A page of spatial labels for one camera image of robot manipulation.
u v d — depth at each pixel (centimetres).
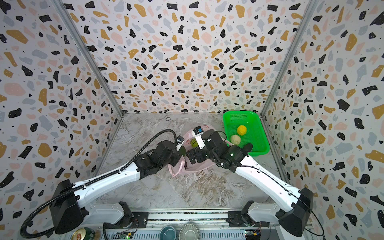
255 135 109
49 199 42
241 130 106
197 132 62
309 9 72
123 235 70
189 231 71
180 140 68
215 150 52
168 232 70
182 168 72
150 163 57
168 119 118
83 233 61
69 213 38
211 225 73
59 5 68
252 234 72
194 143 97
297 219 37
